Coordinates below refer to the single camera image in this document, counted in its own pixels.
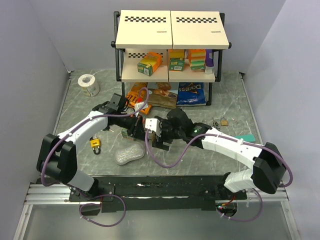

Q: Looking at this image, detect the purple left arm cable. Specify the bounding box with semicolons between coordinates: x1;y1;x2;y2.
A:
40;86;150;187

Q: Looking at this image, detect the blue Doritos bag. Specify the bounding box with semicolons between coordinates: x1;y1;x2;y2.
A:
176;82;207;106

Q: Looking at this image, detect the small brass padlock front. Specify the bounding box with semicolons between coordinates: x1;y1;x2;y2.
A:
220;117;229;127

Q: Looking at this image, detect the purple white bottle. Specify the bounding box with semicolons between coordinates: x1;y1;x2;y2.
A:
204;49;214;75

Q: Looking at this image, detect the orange Reese's bag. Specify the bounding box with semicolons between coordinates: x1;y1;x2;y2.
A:
126;82;148;111

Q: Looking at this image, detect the yellow black padlock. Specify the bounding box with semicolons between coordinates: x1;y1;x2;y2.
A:
89;136;101;155

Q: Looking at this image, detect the stacked coloured sponges pack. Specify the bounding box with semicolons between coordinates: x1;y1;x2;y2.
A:
187;49;206;71

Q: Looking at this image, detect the teal rectangular box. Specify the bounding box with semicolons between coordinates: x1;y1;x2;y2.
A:
235;134;256;143

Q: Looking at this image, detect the white tape roll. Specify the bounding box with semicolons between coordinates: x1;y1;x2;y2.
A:
77;74;100;97

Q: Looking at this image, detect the orange green box on shelf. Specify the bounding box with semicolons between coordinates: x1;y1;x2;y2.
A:
137;51;163;77

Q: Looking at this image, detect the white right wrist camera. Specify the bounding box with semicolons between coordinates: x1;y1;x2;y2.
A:
144;118;161;137

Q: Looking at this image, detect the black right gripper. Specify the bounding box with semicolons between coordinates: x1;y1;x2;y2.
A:
152;118;185;152

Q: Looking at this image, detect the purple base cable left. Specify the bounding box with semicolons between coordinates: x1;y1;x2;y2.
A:
79;194;127;228

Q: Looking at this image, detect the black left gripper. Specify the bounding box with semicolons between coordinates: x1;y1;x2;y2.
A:
113;111;149;143

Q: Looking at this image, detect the orange green box on table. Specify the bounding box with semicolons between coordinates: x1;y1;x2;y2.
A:
121;128;136;141

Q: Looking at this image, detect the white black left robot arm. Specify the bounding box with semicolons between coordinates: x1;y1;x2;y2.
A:
36;93;145;201

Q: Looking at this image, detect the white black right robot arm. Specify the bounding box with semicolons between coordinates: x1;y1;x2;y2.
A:
145;108;288;199

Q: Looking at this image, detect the brown chip bag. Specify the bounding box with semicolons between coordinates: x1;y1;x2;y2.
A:
147;82;179;109

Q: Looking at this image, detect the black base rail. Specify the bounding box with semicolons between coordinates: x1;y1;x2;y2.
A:
69;175;247;213

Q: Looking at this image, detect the brass padlock long shackle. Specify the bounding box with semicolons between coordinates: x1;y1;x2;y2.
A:
147;129;157;142

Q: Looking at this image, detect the black frame cream shelf rack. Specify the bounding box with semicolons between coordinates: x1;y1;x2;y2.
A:
110;10;232;106

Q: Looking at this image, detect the green yellow box on shelf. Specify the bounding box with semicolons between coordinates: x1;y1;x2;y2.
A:
168;49;185;72

